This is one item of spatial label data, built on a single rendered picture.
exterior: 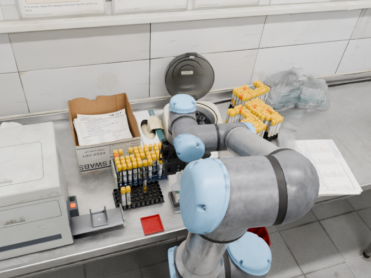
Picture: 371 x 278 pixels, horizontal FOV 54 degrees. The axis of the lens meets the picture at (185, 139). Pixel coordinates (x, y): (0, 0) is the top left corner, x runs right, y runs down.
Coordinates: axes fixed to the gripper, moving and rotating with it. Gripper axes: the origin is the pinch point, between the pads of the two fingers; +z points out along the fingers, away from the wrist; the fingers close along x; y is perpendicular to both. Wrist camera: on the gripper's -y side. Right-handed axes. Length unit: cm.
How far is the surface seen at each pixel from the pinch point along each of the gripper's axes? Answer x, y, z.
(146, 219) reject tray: 4.6, 13.2, 11.7
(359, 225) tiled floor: -13, -136, 99
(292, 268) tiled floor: 1, -77, 99
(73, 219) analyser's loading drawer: 1.1, 36.8, 8.0
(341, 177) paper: 6, -67, 10
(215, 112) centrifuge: -33.5, -26.1, 0.6
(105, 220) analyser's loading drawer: 4.2, 26.7, 8.0
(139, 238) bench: 11.1, 16.9, 11.9
